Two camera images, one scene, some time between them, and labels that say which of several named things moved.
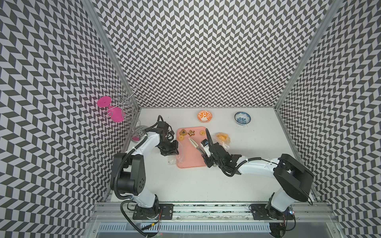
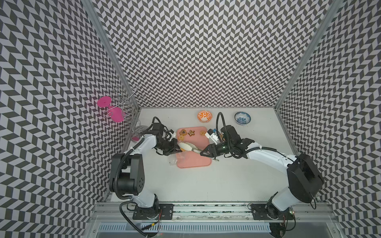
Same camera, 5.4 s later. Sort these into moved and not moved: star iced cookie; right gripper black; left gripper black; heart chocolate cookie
Moved: right gripper black
Not moved: heart chocolate cookie; star iced cookie; left gripper black
